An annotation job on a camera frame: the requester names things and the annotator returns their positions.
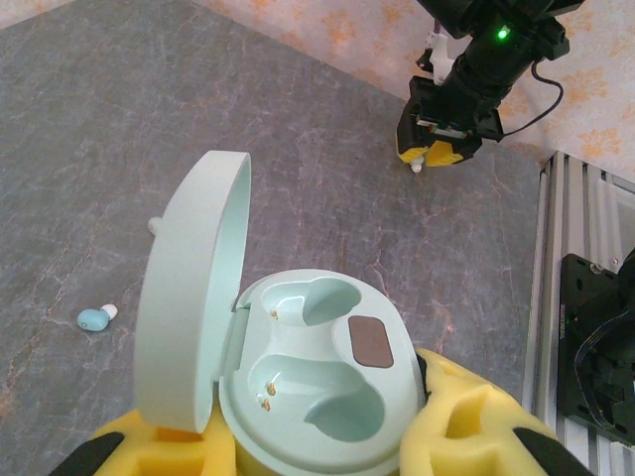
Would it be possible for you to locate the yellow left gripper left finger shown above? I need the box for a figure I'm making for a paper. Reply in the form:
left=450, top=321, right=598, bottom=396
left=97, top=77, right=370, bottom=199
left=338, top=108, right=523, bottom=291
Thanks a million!
left=49, top=396, right=240, bottom=476

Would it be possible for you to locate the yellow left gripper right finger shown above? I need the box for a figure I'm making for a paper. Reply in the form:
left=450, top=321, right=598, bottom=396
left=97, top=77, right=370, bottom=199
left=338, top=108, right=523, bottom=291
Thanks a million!
left=399, top=346, right=596, bottom=476

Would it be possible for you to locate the mint green earbud charging case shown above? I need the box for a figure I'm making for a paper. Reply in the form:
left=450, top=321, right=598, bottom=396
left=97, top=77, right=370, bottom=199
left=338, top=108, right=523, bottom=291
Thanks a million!
left=134, top=150, right=427, bottom=476

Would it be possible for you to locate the thin black camera cable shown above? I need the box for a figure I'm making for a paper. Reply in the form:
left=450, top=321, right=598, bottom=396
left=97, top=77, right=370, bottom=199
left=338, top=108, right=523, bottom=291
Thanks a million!
left=500, top=62, right=566, bottom=138

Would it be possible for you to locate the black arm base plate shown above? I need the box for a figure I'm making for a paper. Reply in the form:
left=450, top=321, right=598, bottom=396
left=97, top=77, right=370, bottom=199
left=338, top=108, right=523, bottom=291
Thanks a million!
left=555, top=252, right=635, bottom=438

